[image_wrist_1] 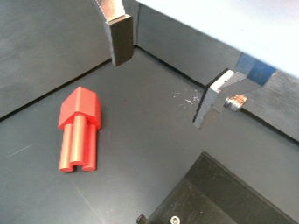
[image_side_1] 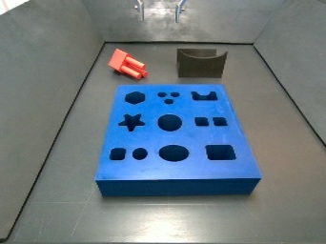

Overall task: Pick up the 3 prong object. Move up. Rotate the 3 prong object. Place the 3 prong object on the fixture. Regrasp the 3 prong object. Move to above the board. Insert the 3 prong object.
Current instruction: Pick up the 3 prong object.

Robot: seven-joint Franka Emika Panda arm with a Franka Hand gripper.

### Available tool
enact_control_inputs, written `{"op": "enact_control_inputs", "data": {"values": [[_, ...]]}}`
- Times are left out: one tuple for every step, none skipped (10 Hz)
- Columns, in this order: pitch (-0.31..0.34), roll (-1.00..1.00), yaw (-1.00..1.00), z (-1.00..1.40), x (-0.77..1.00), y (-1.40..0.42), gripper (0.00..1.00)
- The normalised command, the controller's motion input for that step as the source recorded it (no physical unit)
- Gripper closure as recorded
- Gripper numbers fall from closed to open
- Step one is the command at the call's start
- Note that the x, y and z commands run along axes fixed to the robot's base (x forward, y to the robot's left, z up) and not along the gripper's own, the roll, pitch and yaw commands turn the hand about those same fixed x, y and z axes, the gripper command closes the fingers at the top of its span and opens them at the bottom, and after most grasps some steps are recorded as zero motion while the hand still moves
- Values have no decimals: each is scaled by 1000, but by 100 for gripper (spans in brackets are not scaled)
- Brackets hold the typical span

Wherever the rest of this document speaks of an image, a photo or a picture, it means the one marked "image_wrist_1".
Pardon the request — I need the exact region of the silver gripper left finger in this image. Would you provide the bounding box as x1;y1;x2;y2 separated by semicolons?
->
94;0;134;67

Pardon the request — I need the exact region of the black curved fixture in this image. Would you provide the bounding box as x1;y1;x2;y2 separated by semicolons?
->
136;152;299;224

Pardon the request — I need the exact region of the red three prong object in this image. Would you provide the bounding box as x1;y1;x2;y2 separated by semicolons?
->
59;87;100;172

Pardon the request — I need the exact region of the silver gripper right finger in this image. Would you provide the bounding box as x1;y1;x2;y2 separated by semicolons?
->
193;53;277;129

